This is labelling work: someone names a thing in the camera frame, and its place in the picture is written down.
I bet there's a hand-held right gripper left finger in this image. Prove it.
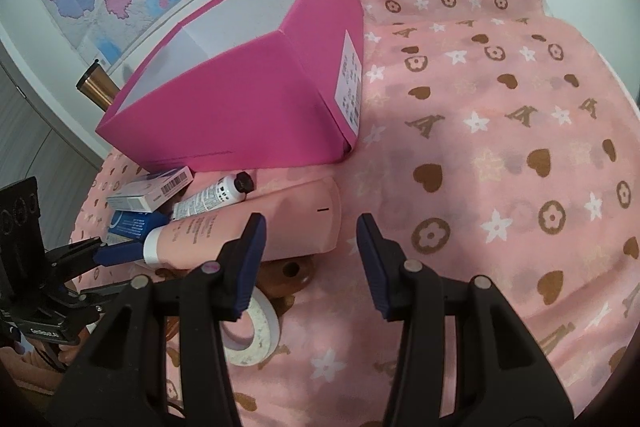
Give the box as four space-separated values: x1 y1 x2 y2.
47 213 267 427

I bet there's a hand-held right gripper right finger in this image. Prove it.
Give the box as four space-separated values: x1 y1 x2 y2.
356 213 576 427

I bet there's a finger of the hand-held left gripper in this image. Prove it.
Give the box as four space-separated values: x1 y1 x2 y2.
44 238 148 280
62 278 137 310

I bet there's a blue medicine carton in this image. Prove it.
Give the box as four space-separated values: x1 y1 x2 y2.
104 209 171 245

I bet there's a pink tube with white cap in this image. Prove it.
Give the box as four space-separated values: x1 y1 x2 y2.
142 177 342 269

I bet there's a white tube with black cap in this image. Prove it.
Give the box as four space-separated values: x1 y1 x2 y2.
172 172 253 222

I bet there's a pink cardboard box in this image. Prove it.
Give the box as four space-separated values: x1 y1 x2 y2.
95 0 365 172

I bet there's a person's left forearm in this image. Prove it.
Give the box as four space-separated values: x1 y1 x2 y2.
0 342 81 395

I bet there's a brown glossy object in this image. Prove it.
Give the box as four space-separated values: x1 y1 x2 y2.
257 257 316 303

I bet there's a white tape roll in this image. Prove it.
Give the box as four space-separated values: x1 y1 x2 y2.
220 292 281 367

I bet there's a white small carton with barcode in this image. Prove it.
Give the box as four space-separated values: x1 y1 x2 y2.
106 166 195 212

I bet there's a grey wooden cabinet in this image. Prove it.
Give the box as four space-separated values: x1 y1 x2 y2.
0 52 101 208

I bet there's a pink printed blanket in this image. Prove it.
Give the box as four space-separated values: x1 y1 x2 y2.
65 0 640 427

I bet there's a copper metal tumbler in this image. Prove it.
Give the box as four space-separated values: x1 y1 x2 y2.
75 59 121 112

